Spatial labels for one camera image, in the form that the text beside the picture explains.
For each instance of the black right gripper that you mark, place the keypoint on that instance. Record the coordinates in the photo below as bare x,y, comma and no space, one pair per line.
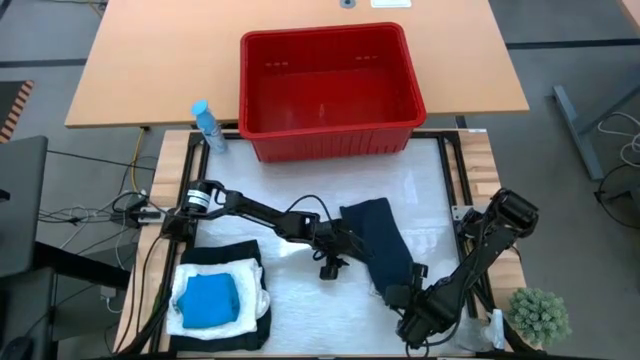
425,315

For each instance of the white power adapter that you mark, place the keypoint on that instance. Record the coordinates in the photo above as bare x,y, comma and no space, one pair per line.
108,293

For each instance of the orange wooden desk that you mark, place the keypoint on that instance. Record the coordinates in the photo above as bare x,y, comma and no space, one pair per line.
150,60
632,10

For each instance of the black side desk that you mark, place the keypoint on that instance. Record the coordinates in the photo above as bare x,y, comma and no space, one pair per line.
75,265

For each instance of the white paper sheet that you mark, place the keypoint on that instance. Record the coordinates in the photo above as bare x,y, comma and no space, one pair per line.
390,3

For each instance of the small green potted plant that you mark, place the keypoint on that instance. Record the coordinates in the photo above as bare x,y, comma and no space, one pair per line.
539,316

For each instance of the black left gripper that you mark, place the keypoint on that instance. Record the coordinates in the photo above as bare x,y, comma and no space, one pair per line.
342,242

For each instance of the blue garment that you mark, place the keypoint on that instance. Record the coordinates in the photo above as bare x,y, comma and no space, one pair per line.
207,300

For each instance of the clear spray bottle white trigger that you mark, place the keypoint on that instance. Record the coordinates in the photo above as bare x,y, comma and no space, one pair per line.
487,330

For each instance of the grey metal desk leg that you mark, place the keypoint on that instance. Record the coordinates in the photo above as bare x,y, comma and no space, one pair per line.
575,130

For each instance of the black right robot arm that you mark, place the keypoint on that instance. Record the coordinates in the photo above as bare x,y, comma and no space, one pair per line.
490,240

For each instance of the black computer mouse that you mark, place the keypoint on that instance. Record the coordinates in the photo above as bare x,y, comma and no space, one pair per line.
17,347

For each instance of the red plastic laundry bin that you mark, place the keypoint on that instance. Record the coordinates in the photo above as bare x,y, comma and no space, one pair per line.
280,135

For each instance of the black metal table frame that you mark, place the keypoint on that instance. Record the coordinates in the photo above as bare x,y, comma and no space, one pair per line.
452,175

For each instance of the dark navy garment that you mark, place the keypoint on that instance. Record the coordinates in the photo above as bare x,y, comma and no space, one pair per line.
380,235

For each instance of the white garment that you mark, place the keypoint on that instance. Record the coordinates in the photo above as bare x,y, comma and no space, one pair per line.
250,280

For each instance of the blue air freshener spray bottle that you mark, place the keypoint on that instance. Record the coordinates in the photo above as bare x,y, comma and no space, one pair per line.
209,125

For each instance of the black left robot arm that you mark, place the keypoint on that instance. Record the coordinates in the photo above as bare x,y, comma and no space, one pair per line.
250,210

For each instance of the dark denim jeans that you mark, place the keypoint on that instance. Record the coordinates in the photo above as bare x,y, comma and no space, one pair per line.
220,252

